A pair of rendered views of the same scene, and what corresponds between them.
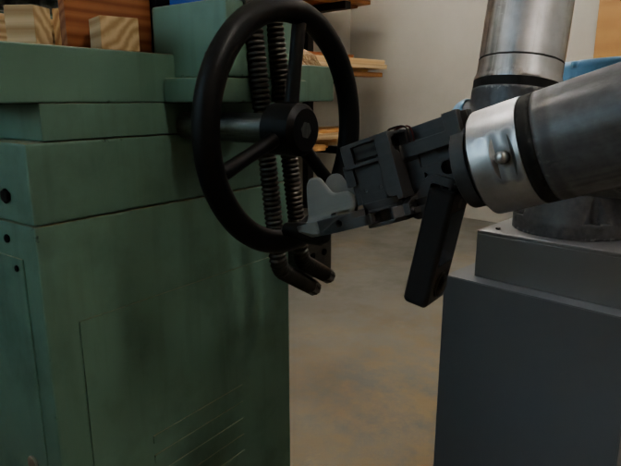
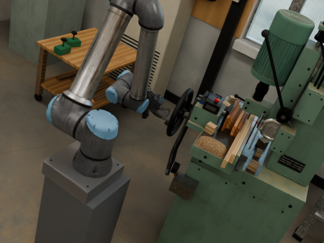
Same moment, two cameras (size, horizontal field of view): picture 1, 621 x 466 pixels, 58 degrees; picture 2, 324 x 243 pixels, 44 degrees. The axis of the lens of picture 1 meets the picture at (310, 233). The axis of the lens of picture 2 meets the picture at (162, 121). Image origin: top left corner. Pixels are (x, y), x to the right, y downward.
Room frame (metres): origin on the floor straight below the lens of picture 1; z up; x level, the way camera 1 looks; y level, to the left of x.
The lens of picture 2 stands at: (2.38, -0.77, 1.93)
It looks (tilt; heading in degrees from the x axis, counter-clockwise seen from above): 33 degrees down; 158
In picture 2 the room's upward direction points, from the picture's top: 19 degrees clockwise
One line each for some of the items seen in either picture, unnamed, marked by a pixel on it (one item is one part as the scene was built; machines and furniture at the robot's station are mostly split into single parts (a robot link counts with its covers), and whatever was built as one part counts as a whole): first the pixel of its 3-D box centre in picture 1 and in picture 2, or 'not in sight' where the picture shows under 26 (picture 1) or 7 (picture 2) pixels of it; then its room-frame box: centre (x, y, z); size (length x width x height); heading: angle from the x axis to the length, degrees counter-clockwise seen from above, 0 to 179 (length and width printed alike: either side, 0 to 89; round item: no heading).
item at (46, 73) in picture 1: (186, 80); (220, 127); (0.85, 0.18, 0.87); 0.61 x 0.30 x 0.06; 144
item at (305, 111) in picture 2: not in sight; (310, 103); (1.11, 0.38, 1.22); 0.09 x 0.08 x 0.15; 54
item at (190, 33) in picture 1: (227, 44); (208, 112); (0.80, 0.11, 0.91); 0.15 x 0.14 x 0.09; 144
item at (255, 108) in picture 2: not in sight; (257, 108); (0.88, 0.31, 1.03); 0.14 x 0.07 x 0.09; 54
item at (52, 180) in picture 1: (68, 153); (254, 158); (0.94, 0.40, 0.76); 0.57 x 0.45 x 0.09; 54
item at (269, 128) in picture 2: not in sight; (273, 129); (1.04, 0.33, 1.02); 0.12 x 0.03 x 0.12; 54
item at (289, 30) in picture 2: not in sight; (281, 48); (0.86, 0.30, 1.35); 0.18 x 0.18 x 0.31
